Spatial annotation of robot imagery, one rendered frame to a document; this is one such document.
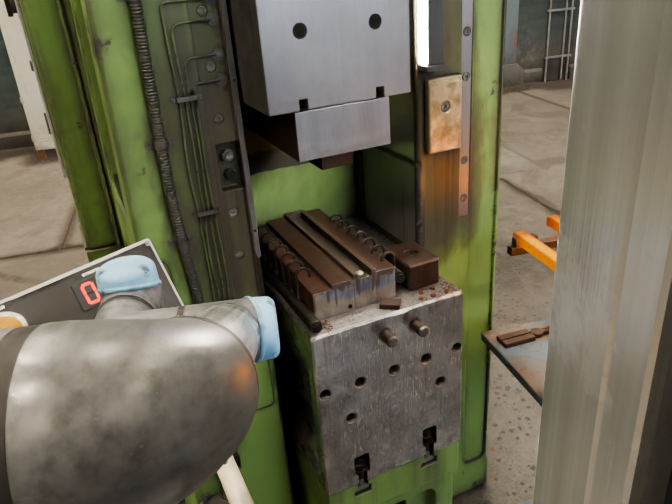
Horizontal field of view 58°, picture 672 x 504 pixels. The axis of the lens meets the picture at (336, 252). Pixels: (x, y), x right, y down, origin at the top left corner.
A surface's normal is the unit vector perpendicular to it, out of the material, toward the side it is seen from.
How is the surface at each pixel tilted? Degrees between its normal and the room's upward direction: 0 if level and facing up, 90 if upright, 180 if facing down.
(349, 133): 90
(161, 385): 51
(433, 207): 90
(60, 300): 60
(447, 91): 90
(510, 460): 0
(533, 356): 0
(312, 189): 90
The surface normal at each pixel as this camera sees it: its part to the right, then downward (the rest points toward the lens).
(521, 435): -0.07, -0.90
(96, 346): 0.28, -0.82
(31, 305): 0.63, -0.25
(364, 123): 0.43, 0.36
